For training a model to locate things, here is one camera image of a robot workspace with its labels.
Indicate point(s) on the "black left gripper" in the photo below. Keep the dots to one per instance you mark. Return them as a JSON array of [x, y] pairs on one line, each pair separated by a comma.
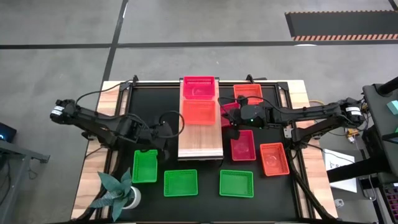
[[161, 133]]

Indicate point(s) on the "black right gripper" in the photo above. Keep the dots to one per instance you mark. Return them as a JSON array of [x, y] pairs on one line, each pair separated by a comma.
[[253, 116]]

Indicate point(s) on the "green plastic basket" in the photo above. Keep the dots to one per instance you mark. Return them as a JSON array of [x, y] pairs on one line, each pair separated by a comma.
[[144, 168], [180, 183], [236, 183]]

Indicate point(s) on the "orange plastic basket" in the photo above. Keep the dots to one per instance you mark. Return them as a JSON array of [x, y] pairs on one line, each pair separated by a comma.
[[248, 91], [199, 112], [274, 160]]

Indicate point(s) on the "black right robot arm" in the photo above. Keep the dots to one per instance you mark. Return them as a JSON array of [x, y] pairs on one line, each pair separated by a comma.
[[311, 112]]

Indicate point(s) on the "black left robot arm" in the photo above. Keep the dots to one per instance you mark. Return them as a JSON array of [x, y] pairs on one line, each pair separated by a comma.
[[93, 119]]

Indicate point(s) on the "potted plant white pot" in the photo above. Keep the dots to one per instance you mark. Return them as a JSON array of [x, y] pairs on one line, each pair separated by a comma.
[[116, 193]]

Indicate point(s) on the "black table mat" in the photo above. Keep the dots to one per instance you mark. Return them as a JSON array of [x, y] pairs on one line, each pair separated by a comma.
[[202, 202]]

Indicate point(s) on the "white paper sign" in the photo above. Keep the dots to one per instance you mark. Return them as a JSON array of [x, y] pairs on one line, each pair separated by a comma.
[[331, 155]]

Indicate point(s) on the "white power adapter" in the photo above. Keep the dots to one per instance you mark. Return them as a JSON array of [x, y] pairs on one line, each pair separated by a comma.
[[339, 203]]

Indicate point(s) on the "hazard-striped black floor mat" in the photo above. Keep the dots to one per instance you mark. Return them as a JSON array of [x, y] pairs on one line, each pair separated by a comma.
[[342, 25]]

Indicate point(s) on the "gray equipment cart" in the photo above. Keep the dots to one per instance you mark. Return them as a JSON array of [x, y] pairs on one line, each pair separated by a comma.
[[377, 105]]

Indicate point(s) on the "gray metal desk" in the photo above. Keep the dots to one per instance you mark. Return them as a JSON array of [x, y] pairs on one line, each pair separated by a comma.
[[15, 152]]

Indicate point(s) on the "dark laptop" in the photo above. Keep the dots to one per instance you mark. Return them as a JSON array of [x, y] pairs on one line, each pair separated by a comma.
[[7, 132]]

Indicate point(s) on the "teal block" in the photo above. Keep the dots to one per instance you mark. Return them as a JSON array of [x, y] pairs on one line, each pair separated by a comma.
[[393, 107]]

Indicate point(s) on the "backlit keyboard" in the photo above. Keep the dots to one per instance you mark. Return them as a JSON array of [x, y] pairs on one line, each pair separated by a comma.
[[392, 199]]

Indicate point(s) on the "silver mounting bracket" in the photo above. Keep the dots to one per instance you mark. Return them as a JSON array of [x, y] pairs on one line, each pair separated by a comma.
[[287, 132]]

